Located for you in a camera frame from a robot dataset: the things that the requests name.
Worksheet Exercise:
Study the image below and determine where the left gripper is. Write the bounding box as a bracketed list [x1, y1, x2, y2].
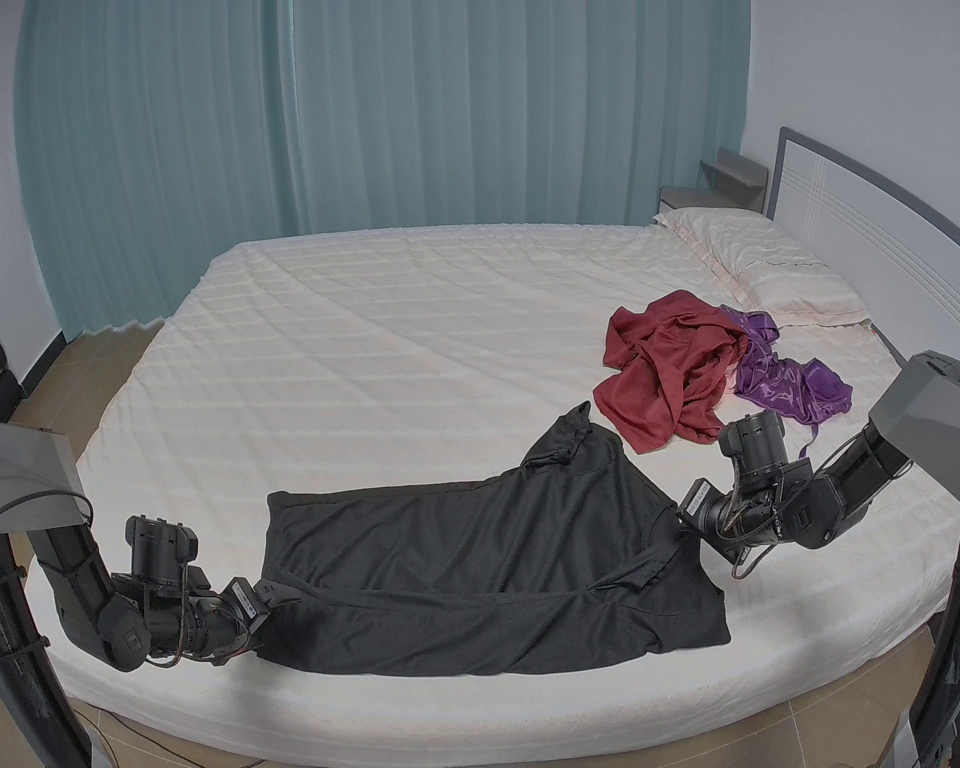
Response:
[217, 575, 305, 639]

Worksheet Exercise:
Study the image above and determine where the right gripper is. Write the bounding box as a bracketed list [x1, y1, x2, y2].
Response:
[675, 480, 740, 546]

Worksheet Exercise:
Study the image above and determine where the black T-shirt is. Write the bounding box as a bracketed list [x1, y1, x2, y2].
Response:
[258, 401, 732, 676]

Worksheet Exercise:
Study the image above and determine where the dark red garment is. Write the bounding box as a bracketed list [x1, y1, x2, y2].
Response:
[592, 288, 751, 455]

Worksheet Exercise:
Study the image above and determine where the purple garment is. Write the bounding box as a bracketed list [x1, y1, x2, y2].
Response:
[720, 303, 855, 460]

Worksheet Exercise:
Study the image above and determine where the cream pillow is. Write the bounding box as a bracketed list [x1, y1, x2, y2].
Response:
[651, 206, 875, 327]

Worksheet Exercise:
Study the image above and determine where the grey bedside table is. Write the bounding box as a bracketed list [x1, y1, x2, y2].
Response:
[657, 146, 770, 219]

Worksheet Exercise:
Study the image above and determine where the bed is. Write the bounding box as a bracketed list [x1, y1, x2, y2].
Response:
[45, 126, 960, 759]

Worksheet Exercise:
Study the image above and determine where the dark grey low cabinet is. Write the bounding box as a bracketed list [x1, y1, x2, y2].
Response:
[0, 345, 24, 421]

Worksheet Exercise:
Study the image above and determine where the blue-green curtain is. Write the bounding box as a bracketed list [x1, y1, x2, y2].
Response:
[15, 0, 751, 339]

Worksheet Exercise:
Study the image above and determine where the black cable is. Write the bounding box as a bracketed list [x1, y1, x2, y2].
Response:
[731, 525, 781, 580]

